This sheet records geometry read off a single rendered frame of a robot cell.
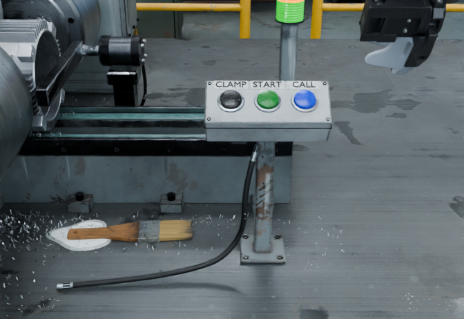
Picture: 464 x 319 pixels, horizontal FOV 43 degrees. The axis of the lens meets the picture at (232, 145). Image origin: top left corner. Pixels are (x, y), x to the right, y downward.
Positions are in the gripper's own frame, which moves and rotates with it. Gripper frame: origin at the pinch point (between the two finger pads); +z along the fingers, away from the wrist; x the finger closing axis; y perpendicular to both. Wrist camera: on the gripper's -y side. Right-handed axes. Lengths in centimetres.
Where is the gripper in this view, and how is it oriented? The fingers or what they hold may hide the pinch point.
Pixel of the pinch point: (401, 64)
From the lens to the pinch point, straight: 76.5
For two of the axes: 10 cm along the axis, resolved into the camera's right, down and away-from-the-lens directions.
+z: 0.0, 5.0, 8.7
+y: -10.0, 0.0, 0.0
